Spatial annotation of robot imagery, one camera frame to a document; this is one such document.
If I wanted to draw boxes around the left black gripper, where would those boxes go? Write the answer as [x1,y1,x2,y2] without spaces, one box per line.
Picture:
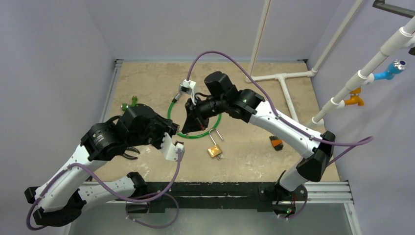
[128,115,177,151]

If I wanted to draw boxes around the brass padlock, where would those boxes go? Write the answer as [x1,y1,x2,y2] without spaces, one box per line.
[207,128,224,158]

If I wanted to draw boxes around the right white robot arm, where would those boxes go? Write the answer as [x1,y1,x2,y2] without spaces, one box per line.
[179,71,335,199]

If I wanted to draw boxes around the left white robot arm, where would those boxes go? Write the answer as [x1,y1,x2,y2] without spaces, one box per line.
[24,104,184,231]

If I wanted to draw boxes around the green pipe fitting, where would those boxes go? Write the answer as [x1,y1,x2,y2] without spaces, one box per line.
[121,95,138,112]

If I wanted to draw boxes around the orange black brush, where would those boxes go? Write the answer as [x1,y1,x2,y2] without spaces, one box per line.
[269,136,284,151]

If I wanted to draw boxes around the orange tap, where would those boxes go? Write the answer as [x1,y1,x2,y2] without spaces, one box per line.
[344,87,365,106]

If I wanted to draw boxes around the blue tap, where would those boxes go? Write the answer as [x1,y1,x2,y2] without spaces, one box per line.
[374,59,408,81]

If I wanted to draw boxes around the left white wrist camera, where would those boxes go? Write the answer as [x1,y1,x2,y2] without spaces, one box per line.
[161,132,185,162]

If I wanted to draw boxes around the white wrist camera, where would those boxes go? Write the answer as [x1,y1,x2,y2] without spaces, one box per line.
[161,132,185,162]
[179,80,197,104]

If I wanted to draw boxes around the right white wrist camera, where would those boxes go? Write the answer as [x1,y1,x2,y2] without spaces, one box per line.
[179,80,197,104]

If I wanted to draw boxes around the black handled pliers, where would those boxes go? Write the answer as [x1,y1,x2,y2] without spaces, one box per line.
[122,147,140,160]

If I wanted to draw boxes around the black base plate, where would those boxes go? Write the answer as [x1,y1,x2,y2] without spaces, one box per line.
[125,182,308,215]

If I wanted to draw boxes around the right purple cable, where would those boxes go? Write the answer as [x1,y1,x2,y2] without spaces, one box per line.
[186,50,374,166]

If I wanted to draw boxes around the white pvc pipe frame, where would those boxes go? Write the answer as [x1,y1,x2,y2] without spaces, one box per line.
[246,0,415,128]

